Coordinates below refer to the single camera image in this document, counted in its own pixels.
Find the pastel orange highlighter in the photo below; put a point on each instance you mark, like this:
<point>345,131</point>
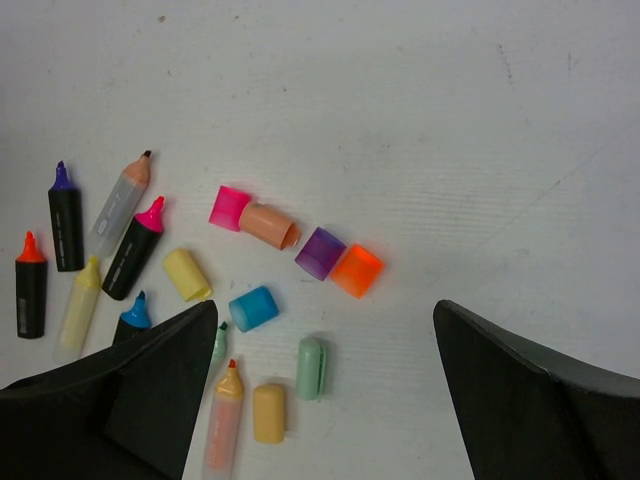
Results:
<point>224,424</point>

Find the pastel orange cap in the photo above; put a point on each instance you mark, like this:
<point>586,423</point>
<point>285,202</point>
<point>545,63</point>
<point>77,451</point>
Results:
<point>269,413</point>

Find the pink cap black highlighter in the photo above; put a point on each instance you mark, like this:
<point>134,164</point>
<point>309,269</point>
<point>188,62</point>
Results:
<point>139,242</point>

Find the pastel green cap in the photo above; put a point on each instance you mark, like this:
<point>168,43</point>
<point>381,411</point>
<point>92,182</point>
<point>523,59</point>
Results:
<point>311,365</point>

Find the purple cap black highlighter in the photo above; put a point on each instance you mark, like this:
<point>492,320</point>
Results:
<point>65,206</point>

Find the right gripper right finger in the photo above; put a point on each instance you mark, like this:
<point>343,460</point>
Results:
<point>526,411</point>

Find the blue cap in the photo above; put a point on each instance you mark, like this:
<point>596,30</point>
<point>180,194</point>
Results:
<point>253,309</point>

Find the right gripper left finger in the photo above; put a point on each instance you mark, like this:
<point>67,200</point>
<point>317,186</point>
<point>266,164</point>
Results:
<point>125,412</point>

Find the pastel yellow cap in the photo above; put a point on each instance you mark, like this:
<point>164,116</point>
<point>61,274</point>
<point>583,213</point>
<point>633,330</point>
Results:
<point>186,275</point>

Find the pastel yellow highlighter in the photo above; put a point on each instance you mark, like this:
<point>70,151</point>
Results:
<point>78,313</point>

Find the blue black highlighter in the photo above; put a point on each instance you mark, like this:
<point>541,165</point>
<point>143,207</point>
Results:
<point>133,321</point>

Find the pastel green highlighter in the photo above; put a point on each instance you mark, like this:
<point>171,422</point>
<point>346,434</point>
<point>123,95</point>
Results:
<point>219,353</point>

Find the orange cap black highlighter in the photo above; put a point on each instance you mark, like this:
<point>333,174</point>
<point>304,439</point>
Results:
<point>31,271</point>

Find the peach cap clear highlighter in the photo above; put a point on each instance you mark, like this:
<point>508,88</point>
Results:
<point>120,206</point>

